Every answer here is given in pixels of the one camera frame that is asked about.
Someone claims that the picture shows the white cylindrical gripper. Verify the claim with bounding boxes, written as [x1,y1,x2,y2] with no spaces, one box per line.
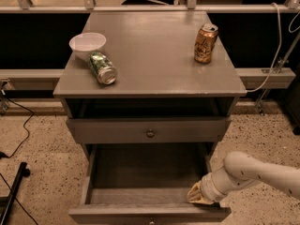
[187,173,226,205]

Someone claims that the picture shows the grey drawer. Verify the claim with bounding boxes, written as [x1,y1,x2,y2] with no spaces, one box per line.
[69,143,231,225]
[67,117,231,144]

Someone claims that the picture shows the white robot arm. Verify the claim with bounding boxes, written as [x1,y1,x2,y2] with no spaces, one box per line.
[187,151,300,204]

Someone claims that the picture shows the grey top drawer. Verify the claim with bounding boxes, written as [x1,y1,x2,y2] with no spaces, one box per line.
[67,117,231,144]

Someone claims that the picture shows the green soda can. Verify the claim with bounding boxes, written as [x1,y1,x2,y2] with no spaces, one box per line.
[87,52,117,85]

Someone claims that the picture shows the gold soda can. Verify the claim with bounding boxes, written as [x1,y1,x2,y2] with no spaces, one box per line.
[194,23,218,64]

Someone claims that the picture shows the black stand leg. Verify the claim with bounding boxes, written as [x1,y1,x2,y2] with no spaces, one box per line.
[0,162,30,225]

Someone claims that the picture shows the white bowl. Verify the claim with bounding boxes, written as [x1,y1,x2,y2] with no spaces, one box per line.
[68,33,106,61]

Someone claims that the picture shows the black floor cable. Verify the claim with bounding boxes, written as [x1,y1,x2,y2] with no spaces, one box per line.
[0,89,36,159]

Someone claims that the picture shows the white cable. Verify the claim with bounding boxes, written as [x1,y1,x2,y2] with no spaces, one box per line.
[246,2,283,94]

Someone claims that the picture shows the metal window rail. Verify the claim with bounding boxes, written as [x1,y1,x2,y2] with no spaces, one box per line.
[0,5,300,13]

